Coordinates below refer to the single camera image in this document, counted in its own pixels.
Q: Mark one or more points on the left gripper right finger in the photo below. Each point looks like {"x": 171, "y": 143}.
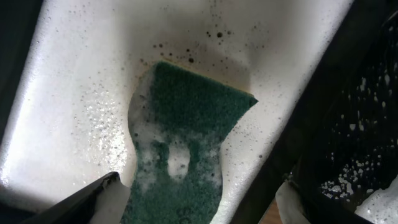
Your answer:
{"x": 291, "y": 210}

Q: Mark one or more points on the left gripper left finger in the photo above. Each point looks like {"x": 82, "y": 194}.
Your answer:
{"x": 101, "y": 202}

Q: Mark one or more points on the green yellow sponge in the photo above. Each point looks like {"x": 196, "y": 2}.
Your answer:
{"x": 178, "y": 121}

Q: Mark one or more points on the black round tray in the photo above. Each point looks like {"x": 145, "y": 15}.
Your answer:
{"x": 349, "y": 174}

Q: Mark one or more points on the black rectangular sponge tray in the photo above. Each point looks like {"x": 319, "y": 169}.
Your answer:
{"x": 68, "y": 123}

